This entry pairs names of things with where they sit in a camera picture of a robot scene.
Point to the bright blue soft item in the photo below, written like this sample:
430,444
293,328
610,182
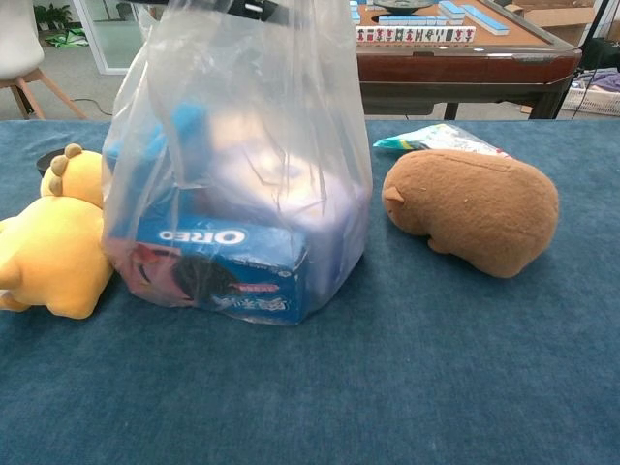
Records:
145,150

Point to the yellow plush toy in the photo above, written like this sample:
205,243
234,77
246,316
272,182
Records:
43,261

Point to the white framed glass door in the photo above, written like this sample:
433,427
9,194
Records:
102,43

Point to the white chair with wooden legs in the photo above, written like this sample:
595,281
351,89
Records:
19,53

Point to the blue velvet table cloth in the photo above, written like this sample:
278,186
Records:
387,378

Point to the dark round mahjong dice dome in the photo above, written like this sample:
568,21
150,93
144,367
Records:
402,5

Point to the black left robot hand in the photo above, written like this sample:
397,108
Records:
232,7

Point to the white green snack packet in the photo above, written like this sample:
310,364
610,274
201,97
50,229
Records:
436,138

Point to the green potted plant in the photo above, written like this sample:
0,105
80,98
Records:
53,15

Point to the green object on floor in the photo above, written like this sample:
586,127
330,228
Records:
68,38

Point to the pale purple pack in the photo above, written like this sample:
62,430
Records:
300,194

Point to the long blue mahjong tile row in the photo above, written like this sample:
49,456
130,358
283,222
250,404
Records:
486,20

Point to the white translucent plastic bag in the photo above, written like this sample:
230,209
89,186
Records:
252,121

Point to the upright mahjong tile row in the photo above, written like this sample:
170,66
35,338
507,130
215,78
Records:
426,34

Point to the blue Oreo cookie box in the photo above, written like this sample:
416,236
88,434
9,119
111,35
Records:
252,286

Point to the purple cloth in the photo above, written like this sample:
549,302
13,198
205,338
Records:
608,81

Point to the white plastic basket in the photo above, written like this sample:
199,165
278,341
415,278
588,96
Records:
593,102

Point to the small black round object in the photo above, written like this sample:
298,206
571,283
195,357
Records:
42,164

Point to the brown capybara plush toy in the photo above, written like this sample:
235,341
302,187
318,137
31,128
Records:
479,213

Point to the brown cardboard box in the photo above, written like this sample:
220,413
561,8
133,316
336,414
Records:
557,19

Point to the blue-backed mahjong tile row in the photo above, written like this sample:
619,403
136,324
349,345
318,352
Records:
412,20

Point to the dark wood mahjong table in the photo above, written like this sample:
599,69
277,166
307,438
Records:
474,68

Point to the stacked blue mahjong tiles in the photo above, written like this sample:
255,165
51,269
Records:
451,10

